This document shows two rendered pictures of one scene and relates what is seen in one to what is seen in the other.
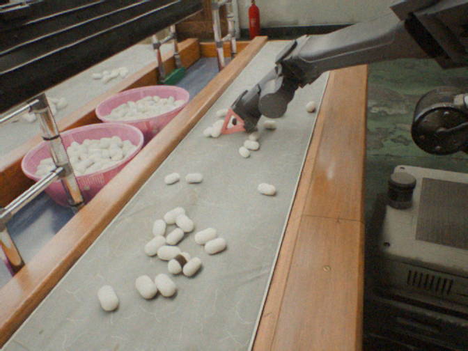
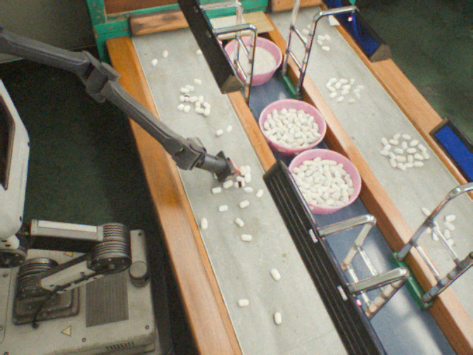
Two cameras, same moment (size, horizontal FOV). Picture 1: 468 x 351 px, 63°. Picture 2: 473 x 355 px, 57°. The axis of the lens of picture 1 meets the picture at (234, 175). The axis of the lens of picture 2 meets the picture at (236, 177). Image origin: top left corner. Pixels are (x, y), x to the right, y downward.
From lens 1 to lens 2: 1.88 m
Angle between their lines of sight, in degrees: 86
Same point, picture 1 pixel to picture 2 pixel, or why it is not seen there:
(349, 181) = (145, 148)
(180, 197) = (217, 124)
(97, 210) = (235, 98)
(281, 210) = not seen: hidden behind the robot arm
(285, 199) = not seen: hidden behind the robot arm
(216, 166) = (219, 147)
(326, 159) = (162, 160)
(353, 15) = not seen: outside the picture
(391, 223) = (141, 253)
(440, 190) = (113, 305)
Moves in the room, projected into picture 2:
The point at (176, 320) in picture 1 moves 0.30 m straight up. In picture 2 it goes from (174, 87) to (169, 26)
